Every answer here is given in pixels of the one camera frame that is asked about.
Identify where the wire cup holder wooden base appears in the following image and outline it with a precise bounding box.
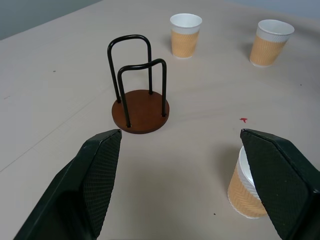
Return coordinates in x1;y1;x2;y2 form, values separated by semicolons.
107;34;171;135

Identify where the orange white paper cup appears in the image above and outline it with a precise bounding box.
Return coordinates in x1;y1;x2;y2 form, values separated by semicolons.
169;13;203;60
249;19;295;68
227;146;269;220

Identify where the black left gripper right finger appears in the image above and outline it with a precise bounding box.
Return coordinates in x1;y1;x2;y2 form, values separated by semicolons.
240;128;320;240

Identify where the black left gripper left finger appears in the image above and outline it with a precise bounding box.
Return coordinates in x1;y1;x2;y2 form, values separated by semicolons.
13;128;123;240

